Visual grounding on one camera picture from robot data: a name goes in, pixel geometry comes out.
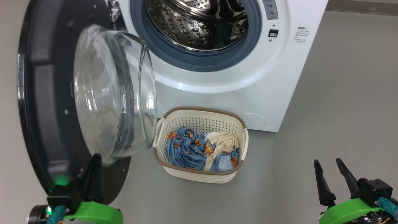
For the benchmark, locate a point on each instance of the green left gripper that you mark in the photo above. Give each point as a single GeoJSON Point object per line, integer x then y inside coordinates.
{"type": "Point", "coordinates": [93, 213]}

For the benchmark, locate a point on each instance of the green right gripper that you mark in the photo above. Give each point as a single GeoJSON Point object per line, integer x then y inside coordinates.
{"type": "Point", "coordinates": [348, 211]}

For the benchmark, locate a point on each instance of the black round glass washer door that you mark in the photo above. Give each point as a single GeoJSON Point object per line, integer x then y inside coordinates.
{"type": "Point", "coordinates": [46, 109]}

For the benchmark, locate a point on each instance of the blue garment with orange print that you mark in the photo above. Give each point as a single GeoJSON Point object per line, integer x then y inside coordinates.
{"type": "Point", "coordinates": [186, 152]}

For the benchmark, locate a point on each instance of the cream and blue garment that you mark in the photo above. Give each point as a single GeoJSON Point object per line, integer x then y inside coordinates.
{"type": "Point", "coordinates": [222, 143]}

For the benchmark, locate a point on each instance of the white front-load washing machine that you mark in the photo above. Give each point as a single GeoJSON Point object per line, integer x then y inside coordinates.
{"type": "Point", "coordinates": [217, 93]}

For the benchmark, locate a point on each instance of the black door lock socket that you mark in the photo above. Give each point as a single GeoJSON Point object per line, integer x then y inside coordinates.
{"type": "Point", "coordinates": [273, 33]}

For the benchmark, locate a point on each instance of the metal door hinge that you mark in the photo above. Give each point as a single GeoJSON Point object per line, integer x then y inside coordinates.
{"type": "Point", "coordinates": [113, 11]}

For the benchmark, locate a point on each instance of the round filter cover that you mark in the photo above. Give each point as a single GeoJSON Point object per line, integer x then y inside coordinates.
{"type": "Point", "coordinates": [252, 120]}

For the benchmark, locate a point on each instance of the cream perforated laundry basket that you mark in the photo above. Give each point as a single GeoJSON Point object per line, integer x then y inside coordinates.
{"type": "Point", "coordinates": [199, 177]}

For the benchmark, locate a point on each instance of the printed text sticker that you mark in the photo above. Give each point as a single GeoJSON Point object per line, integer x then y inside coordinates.
{"type": "Point", "coordinates": [302, 34]}

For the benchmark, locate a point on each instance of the grey strip label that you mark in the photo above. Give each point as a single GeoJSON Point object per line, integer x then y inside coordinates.
{"type": "Point", "coordinates": [270, 9]}

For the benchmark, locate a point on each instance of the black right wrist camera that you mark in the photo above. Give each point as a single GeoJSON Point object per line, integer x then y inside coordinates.
{"type": "Point", "coordinates": [374, 189]}

